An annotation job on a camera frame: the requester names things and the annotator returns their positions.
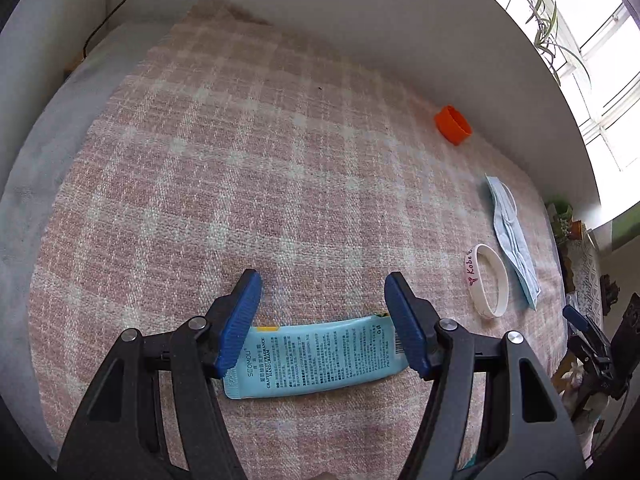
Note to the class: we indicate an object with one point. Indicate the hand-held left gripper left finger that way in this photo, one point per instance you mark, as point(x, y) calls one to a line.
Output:
point(242, 320)

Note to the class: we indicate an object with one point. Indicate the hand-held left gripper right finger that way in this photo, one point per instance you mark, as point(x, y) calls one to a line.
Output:
point(407, 330)

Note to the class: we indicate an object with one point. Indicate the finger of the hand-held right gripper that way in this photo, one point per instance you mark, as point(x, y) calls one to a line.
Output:
point(575, 315)
point(631, 322)

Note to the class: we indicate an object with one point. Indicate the light blue cream tube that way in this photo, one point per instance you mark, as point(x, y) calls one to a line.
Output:
point(310, 360)

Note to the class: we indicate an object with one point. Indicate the light blue face mask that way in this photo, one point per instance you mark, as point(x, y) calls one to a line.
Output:
point(512, 240)

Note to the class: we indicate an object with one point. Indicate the grey patterned cloth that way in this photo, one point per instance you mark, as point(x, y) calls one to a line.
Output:
point(590, 270)

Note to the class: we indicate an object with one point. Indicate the white rubber wristband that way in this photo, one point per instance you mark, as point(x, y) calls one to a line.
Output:
point(470, 271)

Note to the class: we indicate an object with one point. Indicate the green printed bag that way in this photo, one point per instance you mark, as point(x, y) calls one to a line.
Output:
point(557, 210)

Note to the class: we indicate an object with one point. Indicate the pink plaid fringed blanket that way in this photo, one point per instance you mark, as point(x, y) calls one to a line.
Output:
point(250, 160)

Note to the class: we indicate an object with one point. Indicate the orange bottle cap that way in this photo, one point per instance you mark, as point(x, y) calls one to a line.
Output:
point(452, 125)

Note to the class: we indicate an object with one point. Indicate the white framed window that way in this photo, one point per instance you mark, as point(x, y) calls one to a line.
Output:
point(615, 60)

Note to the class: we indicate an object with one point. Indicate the potted spider plant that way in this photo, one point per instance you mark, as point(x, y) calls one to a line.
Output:
point(539, 12)

